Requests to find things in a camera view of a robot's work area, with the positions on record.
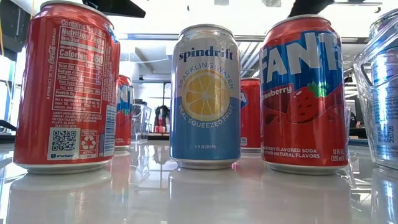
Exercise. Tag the background black robot arm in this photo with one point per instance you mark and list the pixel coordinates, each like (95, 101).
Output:
(161, 113)

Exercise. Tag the black metal table frame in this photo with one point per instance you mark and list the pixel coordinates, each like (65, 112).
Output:
(7, 126)

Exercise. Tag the blue silver Red Bull can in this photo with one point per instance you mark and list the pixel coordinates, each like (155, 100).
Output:
(385, 137)

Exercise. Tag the red Fanta strawberry can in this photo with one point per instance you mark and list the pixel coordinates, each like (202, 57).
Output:
(71, 93)
(123, 109)
(250, 112)
(304, 93)

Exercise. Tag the Spindrift lemon sparkling water can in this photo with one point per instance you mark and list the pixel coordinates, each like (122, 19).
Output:
(205, 93)

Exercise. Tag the wooden background table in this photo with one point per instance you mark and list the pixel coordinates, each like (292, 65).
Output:
(158, 135)

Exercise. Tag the silver ceiling conduit bundle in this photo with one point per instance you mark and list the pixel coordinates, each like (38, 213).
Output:
(250, 56)

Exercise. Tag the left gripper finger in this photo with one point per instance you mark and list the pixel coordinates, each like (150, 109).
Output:
(118, 7)

